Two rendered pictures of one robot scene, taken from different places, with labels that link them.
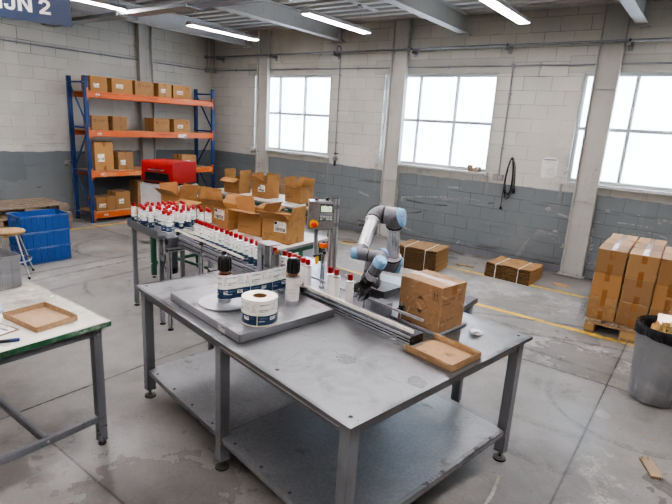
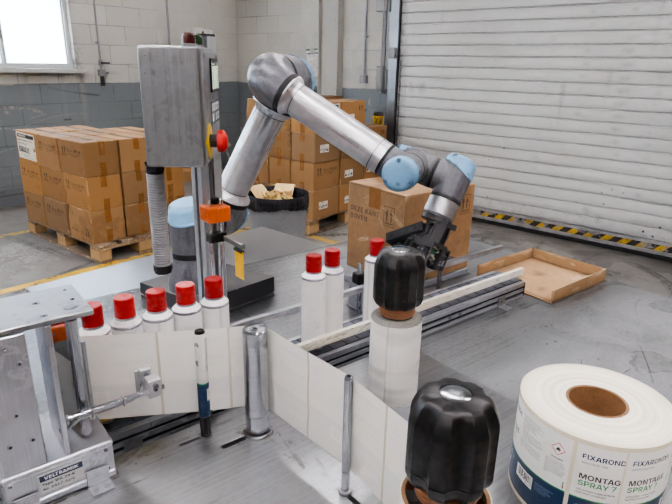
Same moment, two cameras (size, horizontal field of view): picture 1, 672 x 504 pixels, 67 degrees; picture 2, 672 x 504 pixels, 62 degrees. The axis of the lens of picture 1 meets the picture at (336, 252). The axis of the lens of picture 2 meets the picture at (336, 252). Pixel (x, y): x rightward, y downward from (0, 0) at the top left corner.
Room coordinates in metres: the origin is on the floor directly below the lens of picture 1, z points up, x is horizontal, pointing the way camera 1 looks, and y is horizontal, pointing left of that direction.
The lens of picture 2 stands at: (2.95, 1.09, 1.45)
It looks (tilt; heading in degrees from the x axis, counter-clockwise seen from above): 19 degrees down; 275
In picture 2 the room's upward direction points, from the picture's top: 1 degrees clockwise
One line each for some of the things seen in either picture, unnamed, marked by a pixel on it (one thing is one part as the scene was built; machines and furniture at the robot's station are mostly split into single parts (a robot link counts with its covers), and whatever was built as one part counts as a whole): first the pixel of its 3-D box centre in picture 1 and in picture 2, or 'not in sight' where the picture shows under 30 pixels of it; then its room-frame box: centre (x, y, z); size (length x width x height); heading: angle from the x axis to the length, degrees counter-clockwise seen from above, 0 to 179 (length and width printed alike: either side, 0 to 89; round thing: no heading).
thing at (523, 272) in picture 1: (513, 269); not in sight; (6.91, -2.53, 0.11); 0.65 x 0.54 x 0.22; 51
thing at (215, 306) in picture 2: (307, 273); (215, 329); (3.24, 0.18, 0.98); 0.05 x 0.05 x 0.20
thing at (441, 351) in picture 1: (442, 351); (541, 272); (2.44, -0.59, 0.85); 0.30 x 0.26 x 0.04; 44
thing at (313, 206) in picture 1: (321, 214); (183, 104); (3.30, 0.11, 1.38); 0.17 x 0.10 x 0.19; 99
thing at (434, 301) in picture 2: (344, 303); (384, 318); (2.93, -0.07, 0.90); 1.07 x 0.01 x 0.02; 44
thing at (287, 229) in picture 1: (284, 222); not in sight; (5.04, 0.54, 0.97); 0.51 x 0.39 x 0.37; 150
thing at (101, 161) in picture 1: (149, 149); not in sight; (10.05, 3.78, 1.26); 2.78 x 0.61 x 2.51; 144
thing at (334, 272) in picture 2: (336, 284); (331, 294); (3.05, -0.01, 0.98); 0.05 x 0.05 x 0.20
